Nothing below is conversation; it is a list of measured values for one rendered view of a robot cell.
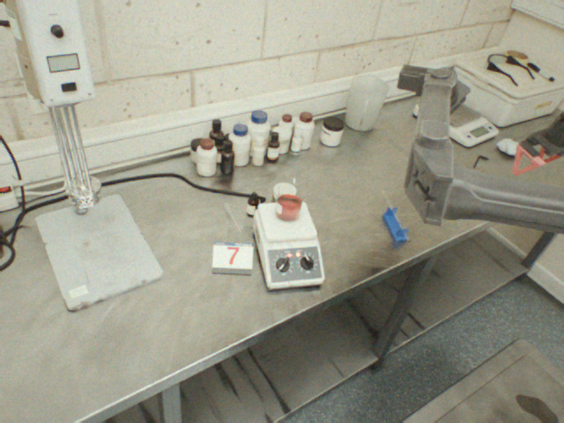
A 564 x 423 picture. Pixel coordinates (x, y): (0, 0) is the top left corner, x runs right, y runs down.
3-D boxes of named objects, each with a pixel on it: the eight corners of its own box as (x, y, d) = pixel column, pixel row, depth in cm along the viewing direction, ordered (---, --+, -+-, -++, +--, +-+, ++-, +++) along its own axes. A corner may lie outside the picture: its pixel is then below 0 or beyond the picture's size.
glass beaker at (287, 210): (298, 228, 103) (304, 200, 97) (270, 222, 103) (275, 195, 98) (302, 209, 108) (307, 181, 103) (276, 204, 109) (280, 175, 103)
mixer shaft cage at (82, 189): (107, 203, 94) (87, 93, 77) (73, 212, 91) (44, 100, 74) (97, 184, 98) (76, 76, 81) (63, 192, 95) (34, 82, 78)
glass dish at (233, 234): (232, 226, 113) (233, 220, 111) (253, 233, 112) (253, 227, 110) (223, 241, 109) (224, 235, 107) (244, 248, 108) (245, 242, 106)
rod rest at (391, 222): (407, 241, 117) (411, 231, 114) (395, 241, 116) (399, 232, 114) (393, 214, 124) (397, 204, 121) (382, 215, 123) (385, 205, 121)
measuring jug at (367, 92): (375, 144, 150) (389, 103, 140) (337, 135, 151) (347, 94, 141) (378, 116, 163) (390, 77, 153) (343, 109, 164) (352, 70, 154)
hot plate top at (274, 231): (317, 238, 102) (318, 235, 102) (266, 242, 99) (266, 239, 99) (304, 204, 111) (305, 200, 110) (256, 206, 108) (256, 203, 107)
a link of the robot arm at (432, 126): (439, 208, 68) (456, 140, 62) (400, 201, 69) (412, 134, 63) (444, 113, 102) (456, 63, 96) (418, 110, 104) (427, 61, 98)
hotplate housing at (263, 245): (322, 286, 102) (330, 263, 97) (267, 293, 99) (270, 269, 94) (299, 219, 118) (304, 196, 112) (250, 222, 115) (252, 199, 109)
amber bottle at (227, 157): (228, 176, 128) (229, 148, 121) (217, 170, 129) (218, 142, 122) (236, 169, 130) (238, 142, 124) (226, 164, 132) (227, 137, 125)
